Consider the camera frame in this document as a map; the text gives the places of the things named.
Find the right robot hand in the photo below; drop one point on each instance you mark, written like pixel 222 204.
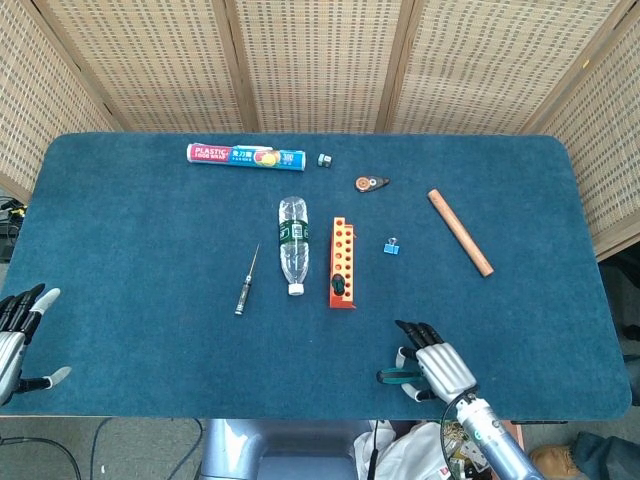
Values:
pixel 445 370

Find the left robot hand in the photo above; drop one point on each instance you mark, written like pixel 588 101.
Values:
pixel 10 350

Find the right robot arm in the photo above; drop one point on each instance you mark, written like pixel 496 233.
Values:
pixel 492 440

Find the orange screwdriver holder block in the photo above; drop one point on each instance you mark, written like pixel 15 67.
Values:
pixel 342 245

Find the white cloth bag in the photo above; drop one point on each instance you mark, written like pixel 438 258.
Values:
pixel 415 450

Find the pile of circuit boards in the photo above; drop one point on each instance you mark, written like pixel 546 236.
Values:
pixel 457 455

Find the salmon pink box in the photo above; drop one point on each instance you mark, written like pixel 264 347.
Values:
pixel 515 432

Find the blue binder clip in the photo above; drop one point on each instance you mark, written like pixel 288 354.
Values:
pixel 391 248

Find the wooden rod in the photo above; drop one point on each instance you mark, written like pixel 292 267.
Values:
pixel 460 232

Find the brown shoe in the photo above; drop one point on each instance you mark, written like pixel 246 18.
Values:
pixel 555 460

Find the blue carpet table cover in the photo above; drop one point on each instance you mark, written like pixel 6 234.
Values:
pixel 150 300

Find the blue-grey robot torso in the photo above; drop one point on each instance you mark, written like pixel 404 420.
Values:
pixel 280 450

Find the dark blue trouser leg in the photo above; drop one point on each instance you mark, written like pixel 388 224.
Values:
pixel 610 457

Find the clear plastic water bottle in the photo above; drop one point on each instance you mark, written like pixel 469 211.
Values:
pixel 294 240

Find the orange black correction tape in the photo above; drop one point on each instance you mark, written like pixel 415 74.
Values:
pixel 365 184

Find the black precision screwdriver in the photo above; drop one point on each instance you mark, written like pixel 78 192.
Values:
pixel 243 295

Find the plastic food wrap box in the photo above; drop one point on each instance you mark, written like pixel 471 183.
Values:
pixel 240 156

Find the woven folding screen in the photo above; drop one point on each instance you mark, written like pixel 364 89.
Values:
pixel 320 65

